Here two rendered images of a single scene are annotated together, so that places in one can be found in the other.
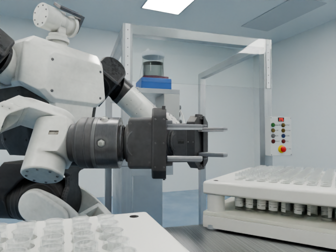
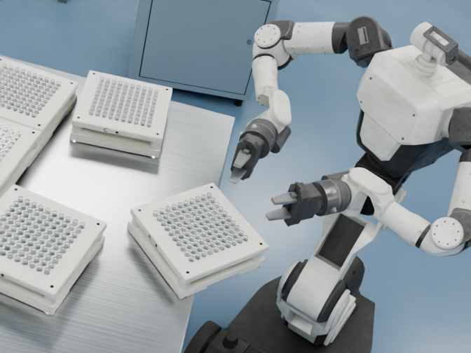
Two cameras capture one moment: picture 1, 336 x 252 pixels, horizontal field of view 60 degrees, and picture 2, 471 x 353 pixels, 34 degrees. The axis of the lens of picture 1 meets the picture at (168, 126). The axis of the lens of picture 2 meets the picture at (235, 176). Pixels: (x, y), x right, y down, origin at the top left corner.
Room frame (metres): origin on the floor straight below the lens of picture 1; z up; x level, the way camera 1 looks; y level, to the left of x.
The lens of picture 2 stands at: (0.81, -1.50, 2.24)
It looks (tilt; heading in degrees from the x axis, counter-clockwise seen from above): 40 degrees down; 102
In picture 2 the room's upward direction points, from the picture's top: 17 degrees clockwise
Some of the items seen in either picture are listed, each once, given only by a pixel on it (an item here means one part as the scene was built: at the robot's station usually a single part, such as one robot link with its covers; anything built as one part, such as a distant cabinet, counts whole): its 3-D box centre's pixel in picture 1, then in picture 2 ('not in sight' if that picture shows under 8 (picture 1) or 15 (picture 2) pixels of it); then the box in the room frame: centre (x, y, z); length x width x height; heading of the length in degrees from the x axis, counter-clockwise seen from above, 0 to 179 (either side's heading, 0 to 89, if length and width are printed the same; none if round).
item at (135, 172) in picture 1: (133, 160); not in sight; (2.48, 0.29, 0.83); 1.30 x 0.29 x 0.10; 17
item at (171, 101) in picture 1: (167, 111); not in sight; (1.96, 0.01, 1.20); 0.22 x 0.11 x 0.20; 17
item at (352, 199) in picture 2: not in sight; (344, 191); (0.77, 0.07, 1.00); 0.11 x 0.11 x 0.11; 50
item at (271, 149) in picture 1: (278, 136); not in sight; (1.98, -0.75, 1.03); 0.17 x 0.06 x 0.26; 107
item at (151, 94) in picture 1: (141, 97); not in sight; (2.11, 0.20, 1.31); 0.62 x 0.38 x 0.04; 17
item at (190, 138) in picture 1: (181, 141); (311, 201); (0.71, -0.03, 1.01); 0.12 x 0.10 x 0.13; 50
